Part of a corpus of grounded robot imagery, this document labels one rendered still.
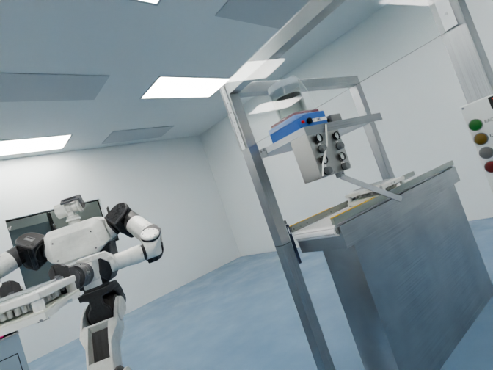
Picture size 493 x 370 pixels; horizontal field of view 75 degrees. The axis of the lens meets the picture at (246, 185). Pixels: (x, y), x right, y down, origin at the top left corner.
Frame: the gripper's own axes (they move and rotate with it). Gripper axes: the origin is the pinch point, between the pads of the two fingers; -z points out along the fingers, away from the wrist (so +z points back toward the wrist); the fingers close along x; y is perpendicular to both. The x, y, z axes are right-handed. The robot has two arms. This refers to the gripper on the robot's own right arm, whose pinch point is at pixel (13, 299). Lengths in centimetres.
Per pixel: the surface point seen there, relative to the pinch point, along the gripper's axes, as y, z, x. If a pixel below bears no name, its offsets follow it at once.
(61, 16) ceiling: -81, 107, -187
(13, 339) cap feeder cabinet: -5, 175, 30
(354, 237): -116, -45, 25
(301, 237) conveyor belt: -109, -23, 19
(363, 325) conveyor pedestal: -122, -30, 68
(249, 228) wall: -435, 398, 38
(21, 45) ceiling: -60, 149, -188
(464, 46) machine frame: -93, -111, -23
